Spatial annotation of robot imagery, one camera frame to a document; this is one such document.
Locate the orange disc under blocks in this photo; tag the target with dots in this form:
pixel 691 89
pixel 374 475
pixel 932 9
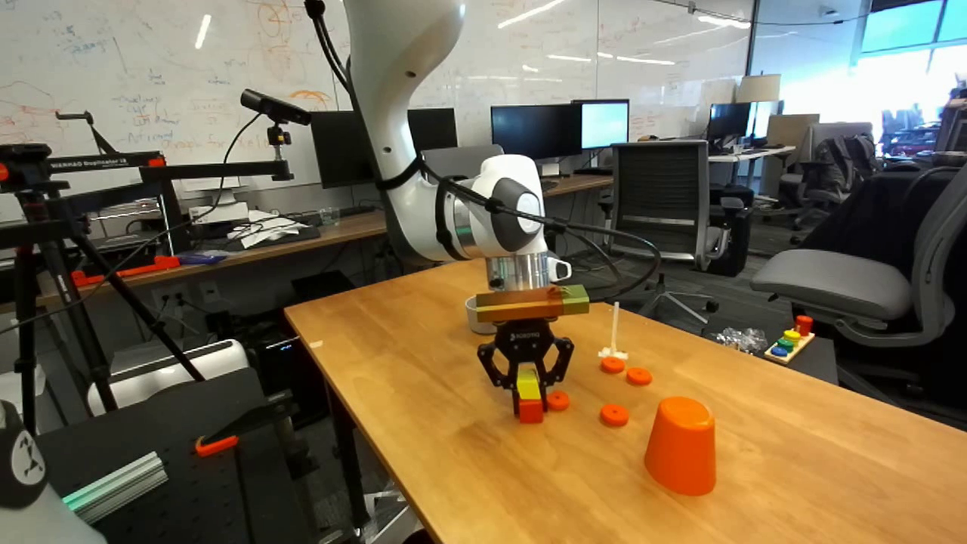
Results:
pixel 557 399

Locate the red block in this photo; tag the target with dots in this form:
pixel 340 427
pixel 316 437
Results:
pixel 529 410

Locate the wrist camera wooden block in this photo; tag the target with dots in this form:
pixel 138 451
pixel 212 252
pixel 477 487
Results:
pixel 543 303

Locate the orange disc gripper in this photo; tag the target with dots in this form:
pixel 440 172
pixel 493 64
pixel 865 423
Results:
pixel 640 376
pixel 611 363

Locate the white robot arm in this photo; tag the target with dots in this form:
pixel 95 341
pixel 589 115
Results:
pixel 493 208

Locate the yellow block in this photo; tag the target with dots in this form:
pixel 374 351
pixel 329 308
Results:
pixel 526 383

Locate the gray office chair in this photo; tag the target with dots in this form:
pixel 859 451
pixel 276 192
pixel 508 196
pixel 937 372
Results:
pixel 884 277

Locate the black computer monitor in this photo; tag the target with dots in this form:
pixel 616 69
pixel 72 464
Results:
pixel 535 131

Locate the orange disc with hole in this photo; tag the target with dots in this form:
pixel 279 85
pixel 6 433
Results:
pixel 614 414

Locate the colourful toy stacker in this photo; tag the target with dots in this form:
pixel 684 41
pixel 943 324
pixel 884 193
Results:
pixel 792 338

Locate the orange plastic cup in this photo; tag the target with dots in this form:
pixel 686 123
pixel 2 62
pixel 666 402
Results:
pixel 680 451

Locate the white peg stand right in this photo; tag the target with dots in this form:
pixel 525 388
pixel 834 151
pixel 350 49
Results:
pixel 611 348

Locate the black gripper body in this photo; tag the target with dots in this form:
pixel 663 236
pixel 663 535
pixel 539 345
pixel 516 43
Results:
pixel 526 341

